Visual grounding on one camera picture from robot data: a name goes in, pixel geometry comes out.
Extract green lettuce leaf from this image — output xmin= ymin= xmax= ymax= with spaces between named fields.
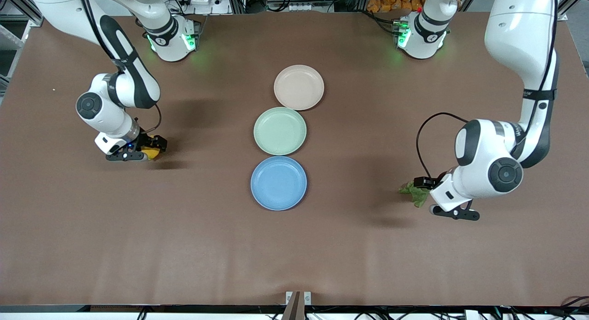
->
xmin=398 ymin=181 xmax=431 ymax=208

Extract mint green plate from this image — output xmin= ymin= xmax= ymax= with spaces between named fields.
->
xmin=254 ymin=107 xmax=307 ymax=156

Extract blue plate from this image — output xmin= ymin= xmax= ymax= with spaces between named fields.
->
xmin=250 ymin=156 xmax=308 ymax=211

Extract beige plate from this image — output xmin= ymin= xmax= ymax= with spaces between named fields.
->
xmin=274 ymin=65 xmax=325 ymax=111

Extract grey support beam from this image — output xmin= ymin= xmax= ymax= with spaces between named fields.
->
xmin=281 ymin=291 xmax=302 ymax=320

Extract bag of orange items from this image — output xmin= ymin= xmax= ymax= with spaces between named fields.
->
xmin=366 ymin=0 xmax=426 ymax=13

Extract metal table edge bracket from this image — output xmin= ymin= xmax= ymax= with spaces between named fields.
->
xmin=285 ymin=291 xmax=312 ymax=307

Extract aluminium frame profile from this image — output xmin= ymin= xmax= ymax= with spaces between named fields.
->
xmin=550 ymin=0 xmax=589 ymax=22
xmin=0 ymin=0 xmax=44 ymax=27

